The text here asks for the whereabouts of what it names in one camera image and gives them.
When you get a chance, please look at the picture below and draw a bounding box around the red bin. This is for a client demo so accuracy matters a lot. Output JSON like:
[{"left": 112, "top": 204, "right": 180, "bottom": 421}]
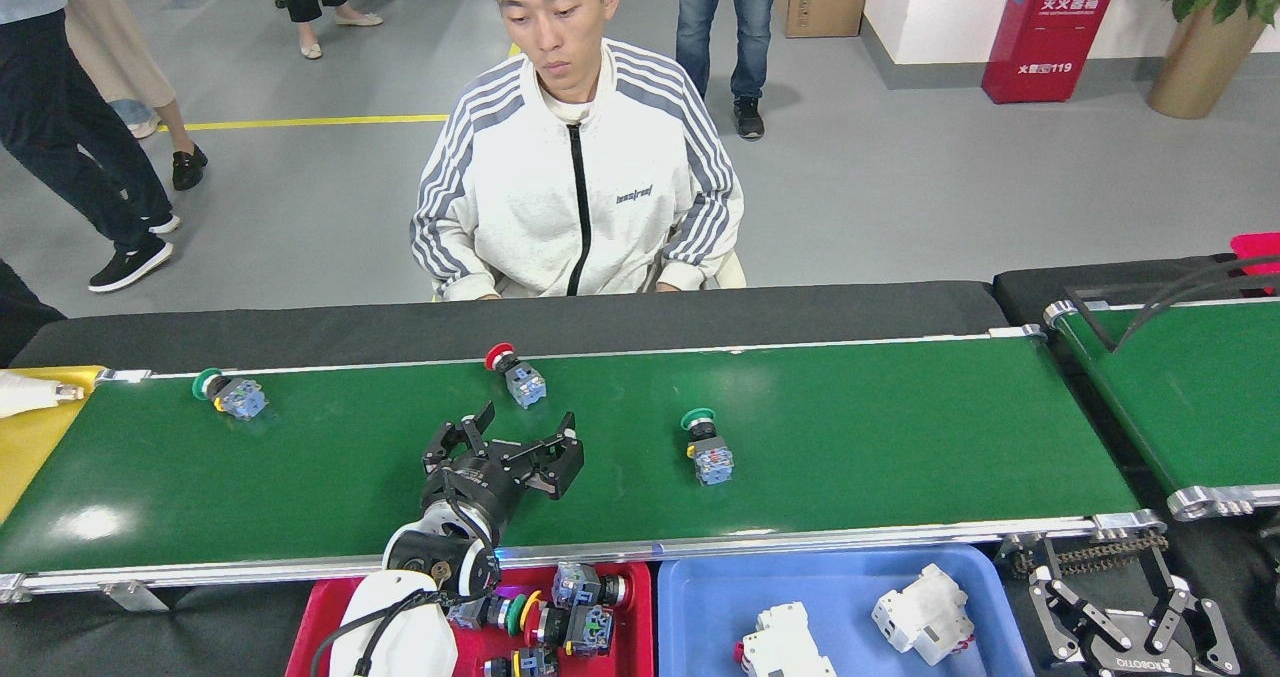
[{"left": 1230, "top": 233, "right": 1280, "bottom": 295}]

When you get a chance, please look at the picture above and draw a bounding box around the white circuit breaker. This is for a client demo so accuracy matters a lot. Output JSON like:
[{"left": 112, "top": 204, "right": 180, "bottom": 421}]
[
  {"left": 738, "top": 602, "right": 838, "bottom": 677},
  {"left": 872, "top": 563, "right": 975, "bottom": 666}
]

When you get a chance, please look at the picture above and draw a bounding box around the short green conveyor belt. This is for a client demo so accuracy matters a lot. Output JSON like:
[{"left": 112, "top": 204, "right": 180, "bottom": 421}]
[{"left": 1043, "top": 297, "right": 1280, "bottom": 523}]

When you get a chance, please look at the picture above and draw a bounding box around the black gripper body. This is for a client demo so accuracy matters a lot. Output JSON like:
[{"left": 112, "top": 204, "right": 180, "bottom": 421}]
[
  {"left": 425, "top": 462, "right": 526, "bottom": 543},
  {"left": 1085, "top": 637, "right": 1206, "bottom": 677}
]

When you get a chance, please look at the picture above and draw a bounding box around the brass plant pot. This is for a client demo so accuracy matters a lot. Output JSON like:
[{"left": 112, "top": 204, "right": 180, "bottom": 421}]
[{"left": 1147, "top": 2, "right": 1269, "bottom": 120}]

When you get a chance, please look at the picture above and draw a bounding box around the red plastic tray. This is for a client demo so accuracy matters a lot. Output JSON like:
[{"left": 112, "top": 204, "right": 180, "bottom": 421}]
[{"left": 285, "top": 562, "right": 656, "bottom": 677}]

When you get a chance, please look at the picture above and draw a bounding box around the yellow plastic tray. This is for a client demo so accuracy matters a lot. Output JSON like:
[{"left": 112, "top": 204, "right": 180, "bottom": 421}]
[{"left": 0, "top": 365, "right": 106, "bottom": 526}]

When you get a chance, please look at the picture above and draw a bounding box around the long green conveyor belt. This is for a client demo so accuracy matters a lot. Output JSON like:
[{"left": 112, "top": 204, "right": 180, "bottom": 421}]
[{"left": 0, "top": 324, "right": 1168, "bottom": 603}]

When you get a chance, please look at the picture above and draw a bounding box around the conveyor drive chain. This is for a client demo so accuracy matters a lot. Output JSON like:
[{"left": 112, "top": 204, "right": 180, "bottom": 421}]
[{"left": 1015, "top": 535, "right": 1166, "bottom": 576}]

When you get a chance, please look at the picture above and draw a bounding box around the yellow push button switch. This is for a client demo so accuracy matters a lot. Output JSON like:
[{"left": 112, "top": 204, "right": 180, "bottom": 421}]
[{"left": 520, "top": 589, "right": 616, "bottom": 656}]

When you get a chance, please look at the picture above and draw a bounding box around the blue plastic tray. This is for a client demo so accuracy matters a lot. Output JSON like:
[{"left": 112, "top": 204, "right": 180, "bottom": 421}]
[{"left": 657, "top": 545, "right": 1036, "bottom": 677}]

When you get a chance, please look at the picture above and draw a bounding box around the white light bulb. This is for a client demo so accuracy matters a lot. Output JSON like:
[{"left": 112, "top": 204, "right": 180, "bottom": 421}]
[{"left": 0, "top": 370, "right": 86, "bottom": 420}]

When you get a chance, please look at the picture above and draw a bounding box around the red fire extinguisher box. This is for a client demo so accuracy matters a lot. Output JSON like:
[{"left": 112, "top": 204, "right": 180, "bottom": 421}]
[{"left": 981, "top": 0, "right": 1128, "bottom": 105}]

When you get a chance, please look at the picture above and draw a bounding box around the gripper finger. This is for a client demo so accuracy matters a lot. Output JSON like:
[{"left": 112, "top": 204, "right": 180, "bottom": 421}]
[
  {"left": 425, "top": 403, "right": 497, "bottom": 470},
  {"left": 1145, "top": 577, "right": 1241, "bottom": 674},
  {"left": 1030, "top": 565, "right": 1111, "bottom": 658},
  {"left": 500, "top": 414, "right": 586, "bottom": 500}
]

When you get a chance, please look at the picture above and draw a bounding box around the black cable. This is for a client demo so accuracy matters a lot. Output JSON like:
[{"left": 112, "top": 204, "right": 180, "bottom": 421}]
[{"left": 1115, "top": 254, "right": 1280, "bottom": 351}]

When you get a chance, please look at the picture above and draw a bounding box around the red push button switch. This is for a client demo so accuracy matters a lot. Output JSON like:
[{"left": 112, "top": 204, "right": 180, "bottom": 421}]
[
  {"left": 485, "top": 344, "right": 548, "bottom": 408},
  {"left": 552, "top": 562, "right": 631, "bottom": 608}
]

